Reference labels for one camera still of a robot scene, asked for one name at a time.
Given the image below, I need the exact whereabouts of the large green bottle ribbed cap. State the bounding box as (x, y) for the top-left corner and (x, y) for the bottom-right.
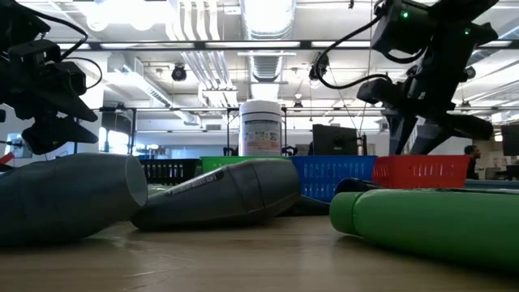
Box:
(328, 188), (519, 273)

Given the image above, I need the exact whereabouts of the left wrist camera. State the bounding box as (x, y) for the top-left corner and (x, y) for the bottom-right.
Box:
(7, 39), (62, 70)

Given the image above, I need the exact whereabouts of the green plastic basket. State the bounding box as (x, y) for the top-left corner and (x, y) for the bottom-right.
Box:
(199, 155), (291, 174)

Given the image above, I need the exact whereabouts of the red plastic basket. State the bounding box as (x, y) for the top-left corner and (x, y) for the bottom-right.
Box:
(371, 154), (472, 190)

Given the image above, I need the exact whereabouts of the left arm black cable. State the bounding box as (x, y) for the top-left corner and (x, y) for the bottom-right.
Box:
(24, 6), (104, 91)

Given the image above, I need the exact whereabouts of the dark navy bottle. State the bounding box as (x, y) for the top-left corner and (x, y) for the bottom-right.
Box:
(335, 177), (383, 195)

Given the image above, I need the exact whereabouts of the person seated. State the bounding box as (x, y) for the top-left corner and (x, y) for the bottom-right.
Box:
(463, 144), (483, 181)

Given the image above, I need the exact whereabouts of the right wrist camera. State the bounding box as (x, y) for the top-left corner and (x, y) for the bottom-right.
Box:
(356, 77), (395, 105)

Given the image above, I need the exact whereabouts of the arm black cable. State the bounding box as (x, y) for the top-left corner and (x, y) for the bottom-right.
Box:
(312, 15), (427, 91)
(24, 6), (104, 91)

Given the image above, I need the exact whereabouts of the blue flat tray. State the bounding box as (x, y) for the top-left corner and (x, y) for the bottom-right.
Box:
(465, 179), (519, 191)

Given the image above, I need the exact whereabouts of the black computer monitor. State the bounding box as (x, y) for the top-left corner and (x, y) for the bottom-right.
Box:
(311, 123), (359, 157)

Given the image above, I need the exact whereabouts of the black ceiling spot lamp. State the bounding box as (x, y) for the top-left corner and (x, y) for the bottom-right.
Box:
(308, 52), (331, 82)

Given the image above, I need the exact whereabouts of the blue plastic basket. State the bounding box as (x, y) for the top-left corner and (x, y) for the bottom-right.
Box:
(289, 155), (379, 203)

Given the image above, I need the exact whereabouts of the white wipes canister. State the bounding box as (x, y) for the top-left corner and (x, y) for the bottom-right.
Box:
(238, 99), (284, 157)

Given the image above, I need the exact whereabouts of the plain grey tapered bottle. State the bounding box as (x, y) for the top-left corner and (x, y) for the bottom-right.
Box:
(0, 152), (149, 246)

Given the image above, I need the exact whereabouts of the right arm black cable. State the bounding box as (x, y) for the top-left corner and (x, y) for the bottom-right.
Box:
(312, 15), (427, 91)

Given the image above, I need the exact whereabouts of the black monitor at room edge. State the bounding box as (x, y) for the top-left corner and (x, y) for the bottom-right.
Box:
(500, 123), (519, 157)

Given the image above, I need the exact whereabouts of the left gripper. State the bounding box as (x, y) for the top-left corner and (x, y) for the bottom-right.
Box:
(0, 59), (100, 156)

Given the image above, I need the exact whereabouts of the grey tapered bottle with label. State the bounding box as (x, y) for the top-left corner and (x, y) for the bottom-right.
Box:
(130, 157), (302, 232)

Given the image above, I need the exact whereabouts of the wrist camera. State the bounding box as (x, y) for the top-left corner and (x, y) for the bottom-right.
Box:
(356, 77), (395, 105)
(7, 39), (62, 70)

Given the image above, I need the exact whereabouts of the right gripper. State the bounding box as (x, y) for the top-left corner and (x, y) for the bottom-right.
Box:
(382, 35), (495, 157)

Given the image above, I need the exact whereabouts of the round black ceiling camera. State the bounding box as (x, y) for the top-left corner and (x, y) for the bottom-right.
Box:
(170, 63), (188, 83)

